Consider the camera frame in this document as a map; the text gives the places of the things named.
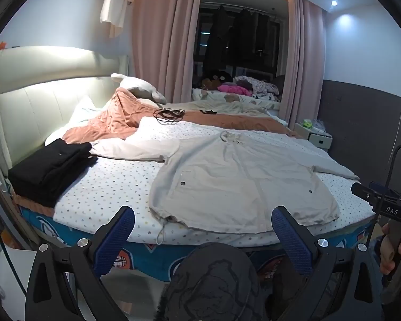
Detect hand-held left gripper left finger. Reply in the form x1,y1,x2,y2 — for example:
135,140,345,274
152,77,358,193
25,205,136,321

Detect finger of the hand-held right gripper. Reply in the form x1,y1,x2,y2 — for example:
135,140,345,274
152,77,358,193
351,181,401,204

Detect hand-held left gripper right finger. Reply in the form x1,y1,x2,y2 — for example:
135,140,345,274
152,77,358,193
271,205,385,321

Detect beige pillowcase cloth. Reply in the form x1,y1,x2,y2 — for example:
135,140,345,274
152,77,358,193
92,130,360,235

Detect stack of black folded clothes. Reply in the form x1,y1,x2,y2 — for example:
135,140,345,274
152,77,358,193
8,138,99,208

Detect pile of clothes by window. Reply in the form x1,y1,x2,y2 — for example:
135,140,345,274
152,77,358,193
234,75,279,96

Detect dark hanging clothes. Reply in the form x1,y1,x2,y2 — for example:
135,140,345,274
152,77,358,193
205,5,278,74

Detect blue printed mattress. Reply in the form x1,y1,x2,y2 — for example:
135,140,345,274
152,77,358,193
18,204,376,281

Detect white floral bed cover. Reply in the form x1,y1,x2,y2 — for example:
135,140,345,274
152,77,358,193
53,117,376,246

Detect white nightstand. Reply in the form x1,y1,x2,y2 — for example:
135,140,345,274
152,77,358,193
294,120,333,151

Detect dark printed cloth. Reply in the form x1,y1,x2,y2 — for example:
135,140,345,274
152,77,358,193
157,242,271,321

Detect orange blanket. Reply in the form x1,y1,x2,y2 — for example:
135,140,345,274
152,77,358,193
11,87,308,218

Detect narrow pink curtain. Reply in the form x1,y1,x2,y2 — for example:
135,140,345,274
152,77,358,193
281,0,325,131

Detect beige quilt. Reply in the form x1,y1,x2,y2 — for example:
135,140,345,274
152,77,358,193
167,89,283,119

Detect white plush pillow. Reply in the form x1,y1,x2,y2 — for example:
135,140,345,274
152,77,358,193
110,73,168,105

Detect white padded headboard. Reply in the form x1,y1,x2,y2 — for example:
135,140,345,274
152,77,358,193
0,45,131,171

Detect pink clothing item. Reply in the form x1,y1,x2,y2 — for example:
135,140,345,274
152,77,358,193
217,83,251,96

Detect brown plush toy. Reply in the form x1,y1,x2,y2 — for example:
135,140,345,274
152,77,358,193
200,72,226,91

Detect wide pink curtain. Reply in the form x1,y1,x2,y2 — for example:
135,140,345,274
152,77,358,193
130,0,201,104

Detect white hanging garment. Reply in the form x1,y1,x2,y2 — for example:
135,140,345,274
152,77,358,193
99,0,137,39

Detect tangled black cable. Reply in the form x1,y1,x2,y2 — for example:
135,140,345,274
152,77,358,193
153,107,185,123

